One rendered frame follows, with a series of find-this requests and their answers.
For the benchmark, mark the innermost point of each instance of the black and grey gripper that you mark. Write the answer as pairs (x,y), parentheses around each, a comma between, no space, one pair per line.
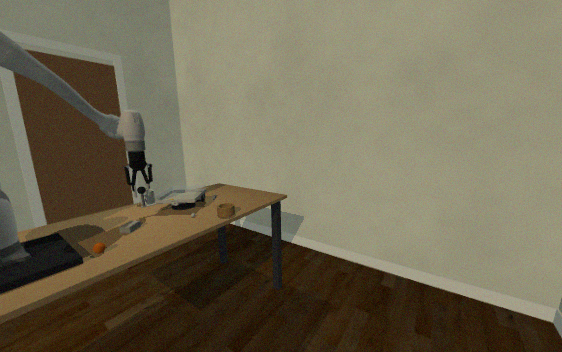
(137,163)

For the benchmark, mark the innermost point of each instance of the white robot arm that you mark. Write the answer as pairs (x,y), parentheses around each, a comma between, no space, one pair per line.
(130,125)

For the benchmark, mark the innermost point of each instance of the orange ball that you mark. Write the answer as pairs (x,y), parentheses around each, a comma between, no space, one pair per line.
(99,247)

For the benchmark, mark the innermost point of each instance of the grey mug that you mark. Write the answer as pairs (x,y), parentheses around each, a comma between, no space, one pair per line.
(149,199)

